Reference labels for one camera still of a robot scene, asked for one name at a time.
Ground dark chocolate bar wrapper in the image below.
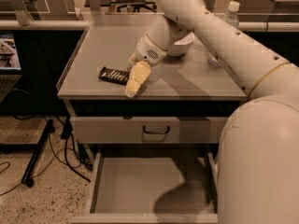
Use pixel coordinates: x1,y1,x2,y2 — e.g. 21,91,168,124
99,66,129,85

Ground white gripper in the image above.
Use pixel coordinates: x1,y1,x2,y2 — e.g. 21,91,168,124
125,34,167,98

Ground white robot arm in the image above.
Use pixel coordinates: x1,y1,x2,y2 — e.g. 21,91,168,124
125,0,299,224

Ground grey drawer cabinet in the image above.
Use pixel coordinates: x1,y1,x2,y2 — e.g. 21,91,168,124
56,12,249,224

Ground laptop computer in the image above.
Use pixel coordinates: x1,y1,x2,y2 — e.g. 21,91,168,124
0,33,22,103

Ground white ceramic bowl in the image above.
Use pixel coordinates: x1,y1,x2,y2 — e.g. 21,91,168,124
168,33,194,57

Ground black floor cables left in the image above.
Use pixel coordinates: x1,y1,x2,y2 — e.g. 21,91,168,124
0,87,93,198

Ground closed grey upper drawer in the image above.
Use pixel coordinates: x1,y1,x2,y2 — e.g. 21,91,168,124
70,117,227,144

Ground black stand leg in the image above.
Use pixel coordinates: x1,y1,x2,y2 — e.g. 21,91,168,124
0,119,55,188

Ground open grey lower drawer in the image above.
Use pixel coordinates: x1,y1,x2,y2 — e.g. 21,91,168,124
70,149,218,224

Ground clear plastic water bottle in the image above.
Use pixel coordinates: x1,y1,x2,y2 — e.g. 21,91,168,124
207,1,241,68

